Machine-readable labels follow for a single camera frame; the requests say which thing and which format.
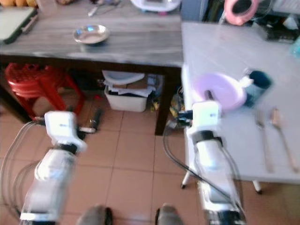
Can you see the red plastic stool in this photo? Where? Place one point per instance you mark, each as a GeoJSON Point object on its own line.
{"type": "Point", "coordinates": [37, 82]}

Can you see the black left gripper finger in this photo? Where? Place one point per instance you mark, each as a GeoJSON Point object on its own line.
{"type": "Point", "coordinates": [97, 120]}

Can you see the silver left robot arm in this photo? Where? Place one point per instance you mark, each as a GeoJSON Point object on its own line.
{"type": "Point", "coordinates": [49, 173]}

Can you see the metal kitchen utensil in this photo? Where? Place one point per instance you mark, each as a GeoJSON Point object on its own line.
{"type": "Point", "coordinates": [96, 9]}

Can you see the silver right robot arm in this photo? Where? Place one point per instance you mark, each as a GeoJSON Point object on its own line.
{"type": "Point", "coordinates": [213, 168]}

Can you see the pink plastic plate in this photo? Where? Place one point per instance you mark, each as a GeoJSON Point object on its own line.
{"type": "Point", "coordinates": [222, 86]}

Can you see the metal fork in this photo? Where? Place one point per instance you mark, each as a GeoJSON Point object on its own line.
{"type": "Point", "coordinates": [264, 138]}

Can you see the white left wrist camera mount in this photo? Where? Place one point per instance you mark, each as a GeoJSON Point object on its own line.
{"type": "Point", "coordinates": [63, 129]}

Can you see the teal mug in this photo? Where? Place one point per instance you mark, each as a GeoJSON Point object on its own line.
{"type": "Point", "coordinates": [258, 84]}

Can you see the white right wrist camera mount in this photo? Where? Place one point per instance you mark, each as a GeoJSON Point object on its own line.
{"type": "Point", "coordinates": [206, 116]}

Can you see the white folding table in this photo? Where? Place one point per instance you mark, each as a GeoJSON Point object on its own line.
{"type": "Point", "coordinates": [229, 49]}

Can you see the steel bowl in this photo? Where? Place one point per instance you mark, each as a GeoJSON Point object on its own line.
{"type": "Point", "coordinates": [91, 34]}

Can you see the white storage bin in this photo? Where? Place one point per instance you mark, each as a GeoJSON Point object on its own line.
{"type": "Point", "coordinates": [126, 101]}

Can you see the white round lid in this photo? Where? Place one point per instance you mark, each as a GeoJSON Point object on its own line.
{"type": "Point", "coordinates": [122, 76]}

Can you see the orange fruit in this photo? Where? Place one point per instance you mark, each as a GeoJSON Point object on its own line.
{"type": "Point", "coordinates": [21, 2]}
{"type": "Point", "coordinates": [7, 2]}

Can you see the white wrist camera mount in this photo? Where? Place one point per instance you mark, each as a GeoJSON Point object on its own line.
{"type": "Point", "coordinates": [63, 129]}
{"type": "Point", "coordinates": [206, 116]}

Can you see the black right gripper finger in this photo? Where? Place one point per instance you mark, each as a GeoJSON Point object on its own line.
{"type": "Point", "coordinates": [208, 95]}

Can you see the yellow bag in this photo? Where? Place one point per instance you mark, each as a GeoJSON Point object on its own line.
{"type": "Point", "coordinates": [177, 105]}

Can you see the dark wooden table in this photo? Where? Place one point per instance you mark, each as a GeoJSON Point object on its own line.
{"type": "Point", "coordinates": [165, 103]}

